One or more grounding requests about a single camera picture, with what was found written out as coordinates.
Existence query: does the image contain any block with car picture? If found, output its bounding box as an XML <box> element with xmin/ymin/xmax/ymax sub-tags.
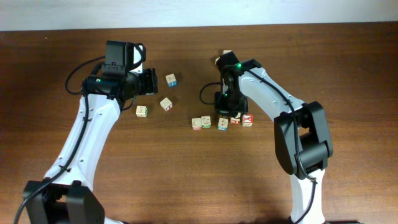
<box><xmin>218</xmin><ymin>118</ymin><xmax>229</xmax><ymax>131</ymax></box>

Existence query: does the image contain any block with red X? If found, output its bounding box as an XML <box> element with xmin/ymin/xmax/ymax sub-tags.
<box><xmin>242</xmin><ymin>114</ymin><xmax>254</xmax><ymax>127</ymax></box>

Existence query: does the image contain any block with blue side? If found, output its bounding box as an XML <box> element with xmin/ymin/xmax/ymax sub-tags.
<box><xmin>165</xmin><ymin>73</ymin><xmax>177</xmax><ymax>87</ymax></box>

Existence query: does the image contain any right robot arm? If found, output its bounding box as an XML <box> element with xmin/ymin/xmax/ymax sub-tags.
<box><xmin>215</xmin><ymin>51</ymin><xmax>333</xmax><ymax>223</ymax></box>

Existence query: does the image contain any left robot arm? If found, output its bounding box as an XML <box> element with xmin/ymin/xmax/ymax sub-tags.
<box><xmin>14</xmin><ymin>40</ymin><xmax>158</xmax><ymax>223</ymax></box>

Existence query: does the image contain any block with I green side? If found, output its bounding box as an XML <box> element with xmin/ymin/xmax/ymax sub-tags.
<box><xmin>136</xmin><ymin>105</ymin><xmax>148</xmax><ymax>117</ymax></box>

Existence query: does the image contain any block with N red side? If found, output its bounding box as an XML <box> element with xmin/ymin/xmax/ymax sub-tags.
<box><xmin>160</xmin><ymin>97</ymin><xmax>173</xmax><ymax>111</ymax></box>

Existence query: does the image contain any block with C red side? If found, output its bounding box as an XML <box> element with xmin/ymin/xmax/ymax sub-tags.
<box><xmin>192</xmin><ymin>118</ymin><xmax>202</xmax><ymax>130</ymax></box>

